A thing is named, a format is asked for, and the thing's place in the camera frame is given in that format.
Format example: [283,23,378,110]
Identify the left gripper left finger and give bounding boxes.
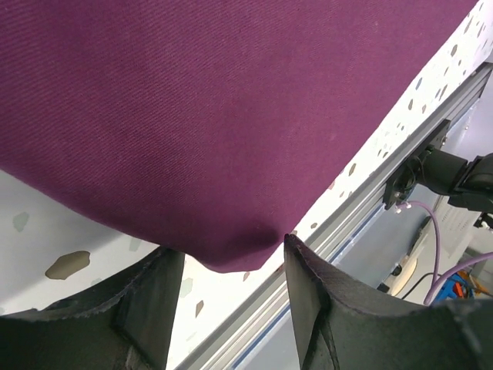
[1,247,184,370]

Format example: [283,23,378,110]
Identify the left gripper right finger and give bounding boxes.
[284,234,492,370]

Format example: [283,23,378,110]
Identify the purple cloth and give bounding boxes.
[1,1,475,272]

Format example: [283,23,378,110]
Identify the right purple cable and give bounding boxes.
[394,200,493,305]

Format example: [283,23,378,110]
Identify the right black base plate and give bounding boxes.
[383,119,451,210]

